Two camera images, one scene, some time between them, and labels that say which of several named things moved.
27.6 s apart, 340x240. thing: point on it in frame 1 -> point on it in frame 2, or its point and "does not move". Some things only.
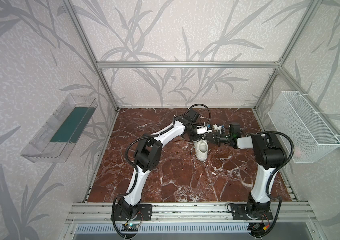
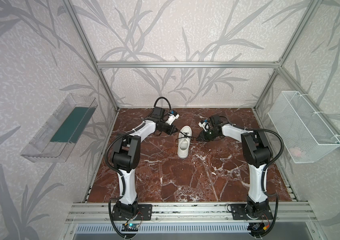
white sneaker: [201, 149] -> [185, 133]
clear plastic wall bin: [54, 141] does not move
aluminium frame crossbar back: [187, 64] does not move
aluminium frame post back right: [310, 10] does not move
